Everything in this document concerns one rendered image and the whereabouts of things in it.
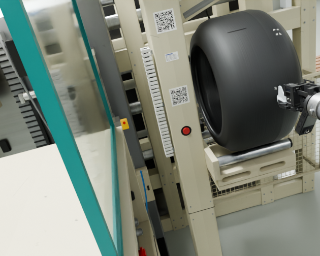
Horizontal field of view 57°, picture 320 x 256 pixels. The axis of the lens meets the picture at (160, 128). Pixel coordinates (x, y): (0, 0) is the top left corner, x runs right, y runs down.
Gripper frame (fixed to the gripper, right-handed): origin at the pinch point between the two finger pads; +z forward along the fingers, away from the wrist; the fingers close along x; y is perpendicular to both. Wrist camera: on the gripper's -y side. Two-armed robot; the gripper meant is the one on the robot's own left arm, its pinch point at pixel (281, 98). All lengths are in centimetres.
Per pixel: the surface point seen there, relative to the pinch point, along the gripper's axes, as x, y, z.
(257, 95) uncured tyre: 7.9, 2.7, 1.2
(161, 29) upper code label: 33.1, 31.3, 18.4
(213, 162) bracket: 24.8, -23.8, 12.9
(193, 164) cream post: 30.9, -28.5, 24.8
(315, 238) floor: -40, -115, 50
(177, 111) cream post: 33.3, -1.5, 21.9
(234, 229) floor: 4, -112, 76
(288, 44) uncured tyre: -7.8, 16.2, 6.0
